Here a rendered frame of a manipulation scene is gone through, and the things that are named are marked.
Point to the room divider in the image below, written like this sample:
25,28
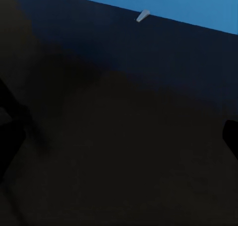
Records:
221,15

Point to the desk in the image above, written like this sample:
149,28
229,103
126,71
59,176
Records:
123,119

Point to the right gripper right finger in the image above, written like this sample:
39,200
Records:
230,136

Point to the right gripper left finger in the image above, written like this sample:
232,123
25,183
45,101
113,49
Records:
12,135

